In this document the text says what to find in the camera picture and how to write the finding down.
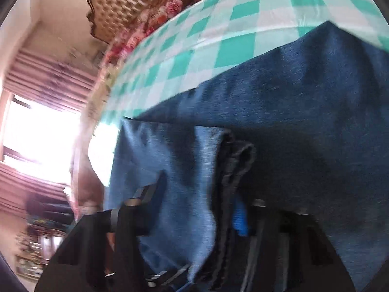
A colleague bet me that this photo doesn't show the dark blue denim pants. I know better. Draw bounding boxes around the dark blue denim pants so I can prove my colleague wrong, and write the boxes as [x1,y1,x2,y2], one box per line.
[107,22,388,291]

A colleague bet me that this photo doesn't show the pink striped curtain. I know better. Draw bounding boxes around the pink striped curtain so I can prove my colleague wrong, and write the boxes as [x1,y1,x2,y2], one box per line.
[1,48,96,216]

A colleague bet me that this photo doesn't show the teal checkered bed sheet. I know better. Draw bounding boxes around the teal checkered bed sheet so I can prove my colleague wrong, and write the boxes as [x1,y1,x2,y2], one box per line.
[100,0,388,125]

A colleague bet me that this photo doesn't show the red floral quilt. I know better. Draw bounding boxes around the red floral quilt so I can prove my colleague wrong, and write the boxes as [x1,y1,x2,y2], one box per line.
[88,0,202,105]

